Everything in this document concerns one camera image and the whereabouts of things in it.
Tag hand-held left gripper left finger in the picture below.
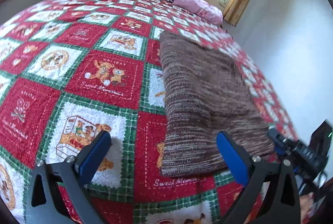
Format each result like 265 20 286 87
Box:
25 130 112 224

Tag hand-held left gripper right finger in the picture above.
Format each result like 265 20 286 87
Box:
216 131 302 224

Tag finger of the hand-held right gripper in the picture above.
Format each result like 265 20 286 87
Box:
268 128 295 160

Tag brown cloth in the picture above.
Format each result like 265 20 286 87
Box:
159 32 276 178

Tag red checked printed blanket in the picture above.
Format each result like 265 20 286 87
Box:
0 0 299 224

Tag pink pillow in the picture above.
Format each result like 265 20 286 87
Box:
172 0 224 25

